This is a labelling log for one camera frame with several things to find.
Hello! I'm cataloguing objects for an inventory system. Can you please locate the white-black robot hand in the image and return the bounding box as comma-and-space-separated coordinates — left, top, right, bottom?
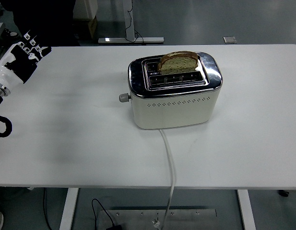
0, 30, 52, 88

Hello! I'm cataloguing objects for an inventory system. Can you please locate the grey toaster lever knob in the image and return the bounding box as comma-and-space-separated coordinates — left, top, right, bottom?
118, 92, 132, 103

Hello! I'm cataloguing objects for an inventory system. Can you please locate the cream toaster with chrome top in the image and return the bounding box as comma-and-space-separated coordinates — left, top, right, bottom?
128, 51, 223, 130

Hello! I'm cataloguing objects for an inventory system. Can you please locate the person's black-white shoe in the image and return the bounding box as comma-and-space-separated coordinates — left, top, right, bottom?
3, 28, 20, 40

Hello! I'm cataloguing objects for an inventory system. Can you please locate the person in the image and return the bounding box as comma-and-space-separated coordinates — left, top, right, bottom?
0, 0, 81, 47

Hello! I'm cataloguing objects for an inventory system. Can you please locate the brown cardboard box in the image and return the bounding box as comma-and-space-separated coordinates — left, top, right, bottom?
77, 15, 98, 40

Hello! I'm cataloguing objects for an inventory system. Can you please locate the white box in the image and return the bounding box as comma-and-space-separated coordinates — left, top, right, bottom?
73, 0, 98, 20

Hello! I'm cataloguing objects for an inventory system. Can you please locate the silver desk stand with foot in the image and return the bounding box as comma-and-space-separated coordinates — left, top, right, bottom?
98, 0, 165, 45

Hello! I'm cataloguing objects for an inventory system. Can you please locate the white table leg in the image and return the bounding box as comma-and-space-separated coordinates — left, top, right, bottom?
59, 188, 79, 230
237, 189, 257, 230

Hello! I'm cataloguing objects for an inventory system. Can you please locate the brown bread slice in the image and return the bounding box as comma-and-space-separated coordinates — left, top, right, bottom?
157, 50, 199, 75

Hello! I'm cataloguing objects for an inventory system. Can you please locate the grey metal plate with screws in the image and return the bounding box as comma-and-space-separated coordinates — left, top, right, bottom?
99, 208, 217, 230

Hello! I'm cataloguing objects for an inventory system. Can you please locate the black cable on desk stand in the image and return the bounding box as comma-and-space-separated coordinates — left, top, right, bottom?
124, 0, 148, 46

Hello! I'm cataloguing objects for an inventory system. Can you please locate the thin black cable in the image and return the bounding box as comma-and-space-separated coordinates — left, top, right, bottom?
43, 188, 54, 230

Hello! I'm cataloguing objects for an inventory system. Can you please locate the white power cord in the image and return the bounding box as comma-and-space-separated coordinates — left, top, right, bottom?
151, 128, 177, 228

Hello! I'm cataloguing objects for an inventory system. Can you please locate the black cable with adapter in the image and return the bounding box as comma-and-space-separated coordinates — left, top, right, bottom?
91, 198, 123, 230

